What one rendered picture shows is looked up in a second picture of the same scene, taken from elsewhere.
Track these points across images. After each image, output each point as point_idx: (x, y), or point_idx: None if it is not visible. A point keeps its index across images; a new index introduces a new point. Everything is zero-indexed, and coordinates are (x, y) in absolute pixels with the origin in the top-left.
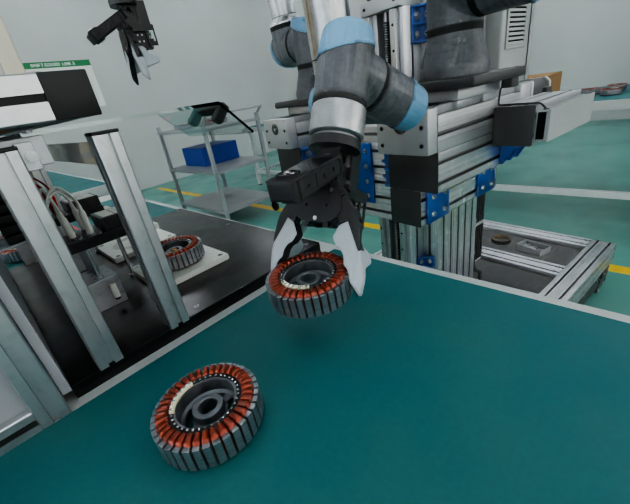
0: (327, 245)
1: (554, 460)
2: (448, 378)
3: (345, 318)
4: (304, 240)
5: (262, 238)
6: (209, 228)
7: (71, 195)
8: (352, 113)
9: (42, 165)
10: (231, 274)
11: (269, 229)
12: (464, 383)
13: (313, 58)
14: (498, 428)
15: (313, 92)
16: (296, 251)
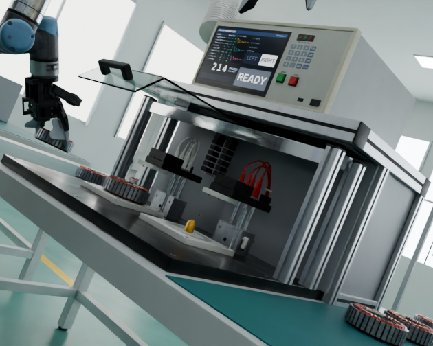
0: None
1: (8, 145)
2: (11, 150)
3: (26, 160)
4: (13, 158)
5: (46, 174)
6: (100, 204)
7: (182, 141)
8: (43, 62)
9: None
10: (80, 181)
11: (24, 184)
12: (8, 148)
13: (43, 15)
14: (12, 148)
15: (58, 53)
16: (53, 136)
